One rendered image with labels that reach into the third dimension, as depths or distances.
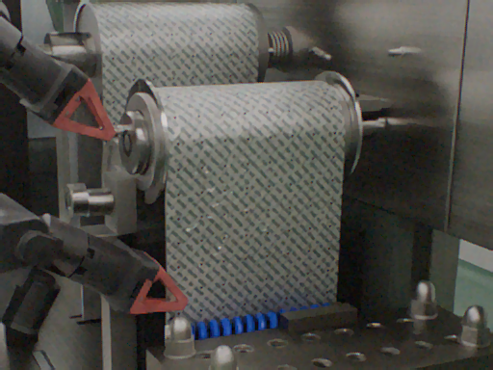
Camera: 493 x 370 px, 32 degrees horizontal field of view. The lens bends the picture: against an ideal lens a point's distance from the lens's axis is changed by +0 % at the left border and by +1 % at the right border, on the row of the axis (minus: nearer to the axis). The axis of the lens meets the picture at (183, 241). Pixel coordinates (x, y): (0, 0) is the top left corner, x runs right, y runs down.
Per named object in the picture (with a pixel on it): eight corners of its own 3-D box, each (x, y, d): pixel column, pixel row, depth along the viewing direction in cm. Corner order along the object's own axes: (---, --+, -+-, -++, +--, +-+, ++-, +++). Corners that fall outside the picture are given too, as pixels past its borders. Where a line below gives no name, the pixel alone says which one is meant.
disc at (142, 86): (121, 179, 112) (125, 66, 106) (125, 178, 112) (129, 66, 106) (162, 223, 100) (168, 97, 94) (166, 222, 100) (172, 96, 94)
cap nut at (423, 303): (401, 311, 110) (403, 277, 109) (425, 307, 112) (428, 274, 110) (419, 321, 107) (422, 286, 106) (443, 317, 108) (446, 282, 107)
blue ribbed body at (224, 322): (176, 347, 105) (176, 320, 104) (330, 322, 112) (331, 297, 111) (188, 357, 101) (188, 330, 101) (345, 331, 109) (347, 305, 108)
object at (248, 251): (166, 344, 105) (165, 196, 100) (333, 317, 113) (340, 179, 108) (167, 345, 104) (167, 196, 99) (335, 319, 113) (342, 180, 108)
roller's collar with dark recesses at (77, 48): (43, 77, 125) (41, 31, 123) (84, 75, 127) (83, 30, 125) (55, 81, 119) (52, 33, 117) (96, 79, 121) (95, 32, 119)
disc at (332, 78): (293, 165, 121) (305, 60, 115) (297, 165, 122) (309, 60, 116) (350, 202, 109) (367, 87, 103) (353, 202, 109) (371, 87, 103)
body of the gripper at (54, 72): (52, 122, 95) (-3, 81, 91) (31, 111, 104) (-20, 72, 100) (87, 75, 95) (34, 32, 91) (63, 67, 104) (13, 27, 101)
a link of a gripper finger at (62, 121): (101, 163, 100) (38, 115, 96) (84, 152, 107) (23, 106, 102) (136, 116, 100) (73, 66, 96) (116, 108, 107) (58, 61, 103)
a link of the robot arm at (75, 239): (46, 217, 92) (35, 204, 97) (16, 274, 92) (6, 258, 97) (101, 242, 95) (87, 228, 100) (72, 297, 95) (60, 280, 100)
